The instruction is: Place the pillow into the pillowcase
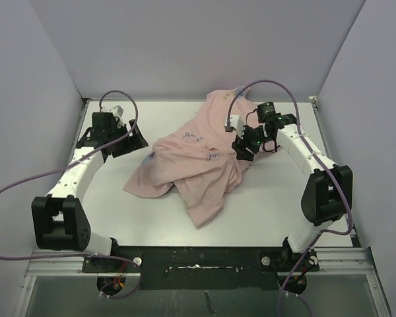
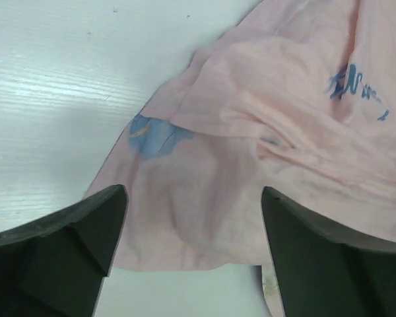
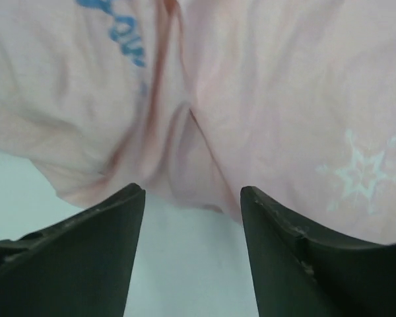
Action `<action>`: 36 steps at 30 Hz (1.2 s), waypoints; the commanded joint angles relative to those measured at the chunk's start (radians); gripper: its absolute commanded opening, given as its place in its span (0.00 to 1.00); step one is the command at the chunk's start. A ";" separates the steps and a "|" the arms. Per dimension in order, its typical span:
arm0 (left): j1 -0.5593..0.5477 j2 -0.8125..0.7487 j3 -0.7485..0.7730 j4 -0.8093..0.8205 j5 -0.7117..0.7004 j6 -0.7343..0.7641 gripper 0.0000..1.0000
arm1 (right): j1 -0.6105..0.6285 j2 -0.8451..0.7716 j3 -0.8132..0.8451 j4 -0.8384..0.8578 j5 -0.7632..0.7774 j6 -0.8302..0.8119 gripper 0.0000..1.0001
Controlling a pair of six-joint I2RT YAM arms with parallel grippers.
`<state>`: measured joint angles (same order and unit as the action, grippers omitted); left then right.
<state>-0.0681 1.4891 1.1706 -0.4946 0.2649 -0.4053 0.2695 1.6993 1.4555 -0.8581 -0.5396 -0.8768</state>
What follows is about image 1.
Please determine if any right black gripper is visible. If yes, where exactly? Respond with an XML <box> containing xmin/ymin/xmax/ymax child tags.
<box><xmin>232</xmin><ymin>123</ymin><xmax>271</xmax><ymax>160</ymax></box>

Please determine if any pink pillowcase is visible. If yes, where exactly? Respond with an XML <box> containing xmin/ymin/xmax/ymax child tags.
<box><xmin>123</xmin><ymin>88</ymin><xmax>255</xmax><ymax>228</ymax></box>

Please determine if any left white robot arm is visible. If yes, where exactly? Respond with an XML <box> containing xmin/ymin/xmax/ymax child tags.
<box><xmin>31</xmin><ymin>106</ymin><xmax>149</xmax><ymax>271</ymax></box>

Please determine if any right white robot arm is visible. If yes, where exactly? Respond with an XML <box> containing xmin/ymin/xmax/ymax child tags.
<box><xmin>224</xmin><ymin>102</ymin><xmax>353</xmax><ymax>270</ymax></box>

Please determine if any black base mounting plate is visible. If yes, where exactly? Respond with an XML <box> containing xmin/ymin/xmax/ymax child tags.
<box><xmin>82</xmin><ymin>246</ymin><xmax>319</xmax><ymax>295</ymax></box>

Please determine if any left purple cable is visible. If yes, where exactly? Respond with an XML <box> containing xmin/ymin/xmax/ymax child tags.
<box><xmin>0</xmin><ymin>89</ymin><xmax>145</xmax><ymax>300</ymax></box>

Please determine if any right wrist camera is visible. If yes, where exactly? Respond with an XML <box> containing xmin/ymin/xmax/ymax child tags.
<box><xmin>224</xmin><ymin>115</ymin><xmax>246</xmax><ymax>139</ymax></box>

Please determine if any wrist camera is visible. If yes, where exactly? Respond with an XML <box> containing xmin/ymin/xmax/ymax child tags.
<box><xmin>101</xmin><ymin>105</ymin><xmax>125</xmax><ymax>128</ymax></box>
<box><xmin>224</xmin><ymin>115</ymin><xmax>246</xmax><ymax>139</ymax></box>

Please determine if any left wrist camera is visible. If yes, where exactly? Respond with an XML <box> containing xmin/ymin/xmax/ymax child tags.
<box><xmin>101</xmin><ymin>105</ymin><xmax>125</xmax><ymax>128</ymax></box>

